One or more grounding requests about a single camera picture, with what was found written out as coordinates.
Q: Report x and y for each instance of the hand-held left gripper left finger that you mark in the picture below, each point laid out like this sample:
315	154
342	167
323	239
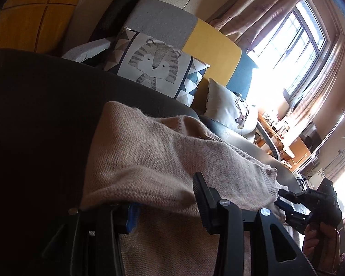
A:
132	218

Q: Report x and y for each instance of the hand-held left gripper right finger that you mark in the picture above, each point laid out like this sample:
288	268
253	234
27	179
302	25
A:
202	195

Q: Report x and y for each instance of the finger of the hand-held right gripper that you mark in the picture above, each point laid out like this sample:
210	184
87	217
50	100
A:
291	196
294	218

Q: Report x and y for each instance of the beige knitted sweater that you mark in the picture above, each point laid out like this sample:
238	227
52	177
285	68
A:
161	161

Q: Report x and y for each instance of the metal clothes rack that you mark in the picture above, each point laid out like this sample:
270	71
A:
336	126

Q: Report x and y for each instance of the person's right hand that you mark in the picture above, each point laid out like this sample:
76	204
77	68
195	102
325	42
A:
319	244

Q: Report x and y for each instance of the wooden desk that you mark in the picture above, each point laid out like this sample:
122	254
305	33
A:
293	146

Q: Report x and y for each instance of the black television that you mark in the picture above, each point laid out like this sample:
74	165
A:
312	136

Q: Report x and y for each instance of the deer print cushion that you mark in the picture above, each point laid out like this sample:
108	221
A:
227	106

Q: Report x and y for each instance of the beige patterned curtain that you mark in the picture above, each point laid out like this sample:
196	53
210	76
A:
322	86
256	3

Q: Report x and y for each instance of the tiger print cushion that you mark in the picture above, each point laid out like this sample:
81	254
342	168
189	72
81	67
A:
155	63

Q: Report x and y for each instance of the window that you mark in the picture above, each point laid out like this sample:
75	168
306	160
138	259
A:
296	49

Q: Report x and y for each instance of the grey yellow blue sofa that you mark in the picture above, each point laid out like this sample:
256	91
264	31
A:
212	43

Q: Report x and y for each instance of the wooden wardrobe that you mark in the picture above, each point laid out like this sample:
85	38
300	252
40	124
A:
31	14

